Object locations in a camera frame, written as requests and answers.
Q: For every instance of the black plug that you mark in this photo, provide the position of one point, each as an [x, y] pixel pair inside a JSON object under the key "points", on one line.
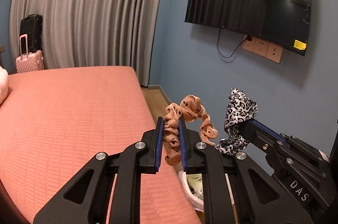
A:
{"points": [[248, 38]]}

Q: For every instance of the beige wall socket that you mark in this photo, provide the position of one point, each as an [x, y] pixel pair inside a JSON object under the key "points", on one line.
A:
{"points": [[248, 45], [274, 53], [261, 49]]}

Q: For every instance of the black white leopard scrunchie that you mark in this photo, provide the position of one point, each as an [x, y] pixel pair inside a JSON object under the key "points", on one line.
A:
{"points": [[237, 110]]}

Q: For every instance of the grey curtain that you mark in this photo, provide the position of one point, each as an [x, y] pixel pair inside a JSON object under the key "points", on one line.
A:
{"points": [[92, 7]]}

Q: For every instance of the peach dotted scrunchie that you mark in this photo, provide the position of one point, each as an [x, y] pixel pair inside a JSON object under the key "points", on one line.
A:
{"points": [[192, 107]]}

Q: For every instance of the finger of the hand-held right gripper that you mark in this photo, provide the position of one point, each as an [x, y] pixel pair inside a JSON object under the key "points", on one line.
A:
{"points": [[258, 138], [266, 127]]}

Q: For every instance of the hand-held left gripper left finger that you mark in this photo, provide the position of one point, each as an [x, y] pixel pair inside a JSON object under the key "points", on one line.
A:
{"points": [[159, 144]]}

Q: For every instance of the black suitcase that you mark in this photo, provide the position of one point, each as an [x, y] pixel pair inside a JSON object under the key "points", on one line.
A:
{"points": [[31, 31]]}

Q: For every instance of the black wall television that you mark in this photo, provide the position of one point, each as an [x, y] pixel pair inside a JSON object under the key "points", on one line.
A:
{"points": [[250, 2]]}

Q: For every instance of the yellow sticker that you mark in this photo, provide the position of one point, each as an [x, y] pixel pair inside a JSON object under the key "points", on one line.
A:
{"points": [[300, 44]]}

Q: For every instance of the bed with pink quilted cover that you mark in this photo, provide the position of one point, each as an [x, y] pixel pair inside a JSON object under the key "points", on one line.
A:
{"points": [[74, 118]]}

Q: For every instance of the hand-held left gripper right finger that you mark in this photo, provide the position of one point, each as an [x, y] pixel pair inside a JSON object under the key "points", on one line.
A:
{"points": [[182, 144]]}

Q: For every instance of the bin with white bag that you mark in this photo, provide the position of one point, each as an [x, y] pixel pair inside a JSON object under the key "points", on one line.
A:
{"points": [[194, 200]]}

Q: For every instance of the white pillow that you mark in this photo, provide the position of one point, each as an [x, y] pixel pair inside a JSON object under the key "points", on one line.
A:
{"points": [[3, 86]]}

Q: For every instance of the pink suitcase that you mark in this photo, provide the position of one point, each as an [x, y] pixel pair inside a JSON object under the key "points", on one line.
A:
{"points": [[30, 64]]}

